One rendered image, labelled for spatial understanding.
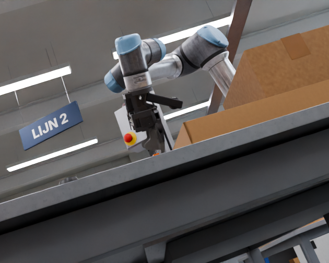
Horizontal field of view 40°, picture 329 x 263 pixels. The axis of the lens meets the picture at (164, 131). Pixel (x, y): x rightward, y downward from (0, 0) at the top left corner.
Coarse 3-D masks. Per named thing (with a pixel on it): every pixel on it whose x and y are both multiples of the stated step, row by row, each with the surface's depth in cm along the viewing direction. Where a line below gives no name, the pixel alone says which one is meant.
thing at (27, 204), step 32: (256, 128) 54; (288, 128) 55; (320, 128) 60; (160, 160) 51; (192, 160) 52; (224, 160) 57; (64, 192) 48; (96, 192) 49; (128, 192) 54; (0, 224) 47; (128, 256) 117
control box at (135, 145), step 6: (120, 114) 193; (126, 114) 192; (120, 120) 192; (126, 120) 191; (120, 126) 192; (126, 126) 191; (126, 132) 190; (132, 132) 189; (138, 132) 188; (144, 132) 186; (138, 138) 187; (144, 138) 186; (126, 144) 189; (132, 144) 188; (138, 144) 187; (132, 150) 191; (138, 150) 194
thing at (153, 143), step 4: (152, 132) 129; (156, 132) 129; (152, 136) 129; (156, 136) 131; (148, 140) 129; (152, 140) 129; (156, 140) 130; (148, 144) 129; (152, 144) 129; (156, 144) 130; (160, 144) 129; (164, 144) 130; (148, 148) 129; (152, 148) 130; (156, 148) 130; (160, 148) 130; (164, 148) 131; (160, 152) 132
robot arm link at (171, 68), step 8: (168, 56) 167; (176, 56) 166; (160, 64) 156; (168, 64) 160; (176, 64) 165; (184, 64) 168; (112, 72) 140; (120, 72) 138; (152, 72) 151; (160, 72) 155; (168, 72) 160; (176, 72) 166; (184, 72) 169; (192, 72) 172; (104, 80) 142; (112, 80) 140; (120, 80) 139; (152, 80) 156; (112, 88) 142; (120, 88) 142
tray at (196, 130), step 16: (272, 96) 60; (288, 96) 60; (304, 96) 60; (320, 96) 61; (224, 112) 58; (240, 112) 58; (256, 112) 59; (272, 112) 59; (288, 112) 59; (192, 128) 57; (208, 128) 57; (224, 128) 57; (240, 128) 57; (176, 144) 63
